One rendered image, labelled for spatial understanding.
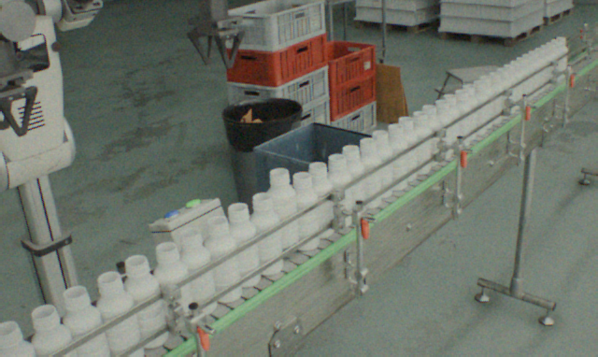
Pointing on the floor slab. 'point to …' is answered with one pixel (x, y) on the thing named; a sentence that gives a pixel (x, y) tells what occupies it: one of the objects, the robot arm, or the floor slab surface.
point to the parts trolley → (346, 9)
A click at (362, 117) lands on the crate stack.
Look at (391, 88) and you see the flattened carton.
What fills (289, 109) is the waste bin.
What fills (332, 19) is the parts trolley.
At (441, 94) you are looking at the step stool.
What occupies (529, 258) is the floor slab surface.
